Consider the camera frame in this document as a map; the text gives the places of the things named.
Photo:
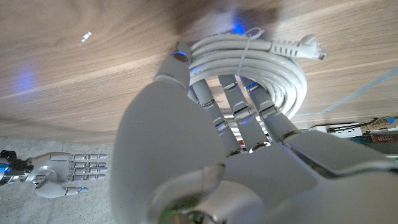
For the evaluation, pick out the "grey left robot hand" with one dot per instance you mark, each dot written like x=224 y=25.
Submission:
x=248 y=180

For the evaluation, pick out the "cardboard box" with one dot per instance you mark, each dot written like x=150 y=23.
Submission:
x=384 y=137

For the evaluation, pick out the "white power strip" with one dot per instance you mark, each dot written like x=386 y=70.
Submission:
x=348 y=133

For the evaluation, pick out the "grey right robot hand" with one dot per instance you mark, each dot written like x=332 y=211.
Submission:
x=53 y=168

